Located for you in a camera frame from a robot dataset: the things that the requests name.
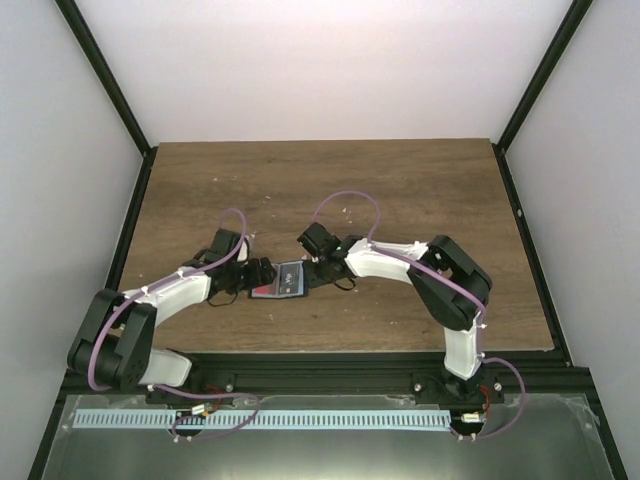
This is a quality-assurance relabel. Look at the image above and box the light blue slotted cable duct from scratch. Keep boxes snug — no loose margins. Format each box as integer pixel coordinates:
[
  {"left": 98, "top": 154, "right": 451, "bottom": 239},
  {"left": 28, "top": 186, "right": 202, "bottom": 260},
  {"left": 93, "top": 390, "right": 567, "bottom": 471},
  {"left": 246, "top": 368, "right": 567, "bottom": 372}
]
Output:
[{"left": 71, "top": 409, "right": 451, "bottom": 432}]

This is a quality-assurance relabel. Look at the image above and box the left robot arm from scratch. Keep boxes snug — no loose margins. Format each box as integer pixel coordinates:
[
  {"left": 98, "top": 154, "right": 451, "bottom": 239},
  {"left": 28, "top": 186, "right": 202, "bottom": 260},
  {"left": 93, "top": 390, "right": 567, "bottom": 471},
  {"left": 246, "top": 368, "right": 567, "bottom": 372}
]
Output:
[{"left": 67, "top": 228, "right": 277, "bottom": 404}]

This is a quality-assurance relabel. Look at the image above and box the black VIP card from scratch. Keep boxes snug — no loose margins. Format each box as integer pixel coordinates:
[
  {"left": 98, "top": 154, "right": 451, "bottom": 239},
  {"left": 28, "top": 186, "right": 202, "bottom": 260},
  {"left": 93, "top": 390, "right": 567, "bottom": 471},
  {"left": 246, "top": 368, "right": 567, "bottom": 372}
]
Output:
[{"left": 278, "top": 261, "right": 305, "bottom": 298}]

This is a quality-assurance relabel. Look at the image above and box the metal sheet front panel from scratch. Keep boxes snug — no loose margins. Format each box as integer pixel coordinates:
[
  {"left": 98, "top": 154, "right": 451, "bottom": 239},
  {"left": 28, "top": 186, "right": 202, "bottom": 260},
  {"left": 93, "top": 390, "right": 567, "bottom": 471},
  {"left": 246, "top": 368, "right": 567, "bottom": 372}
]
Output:
[{"left": 42, "top": 394, "right": 613, "bottom": 479}]

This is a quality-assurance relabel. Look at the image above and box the black leather card holder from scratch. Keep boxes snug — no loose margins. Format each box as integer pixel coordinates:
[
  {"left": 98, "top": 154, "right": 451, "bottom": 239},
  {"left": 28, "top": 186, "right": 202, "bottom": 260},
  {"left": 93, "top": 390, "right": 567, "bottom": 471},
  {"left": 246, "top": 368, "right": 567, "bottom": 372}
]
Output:
[{"left": 249, "top": 260, "right": 308, "bottom": 300}]

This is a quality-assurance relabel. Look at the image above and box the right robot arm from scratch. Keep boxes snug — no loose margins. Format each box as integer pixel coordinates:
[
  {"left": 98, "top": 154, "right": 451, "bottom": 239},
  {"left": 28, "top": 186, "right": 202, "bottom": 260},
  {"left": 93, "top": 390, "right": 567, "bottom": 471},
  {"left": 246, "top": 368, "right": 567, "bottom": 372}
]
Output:
[{"left": 297, "top": 222, "right": 493, "bottom": 403}]

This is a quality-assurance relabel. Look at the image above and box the black aluminium frame rail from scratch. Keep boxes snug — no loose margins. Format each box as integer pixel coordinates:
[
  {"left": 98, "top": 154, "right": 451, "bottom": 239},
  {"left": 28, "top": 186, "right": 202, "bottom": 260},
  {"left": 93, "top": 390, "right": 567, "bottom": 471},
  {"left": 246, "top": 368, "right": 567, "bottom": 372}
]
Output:
[{"left": 64, "top": 351, "right": 596, "bottom": 407}]

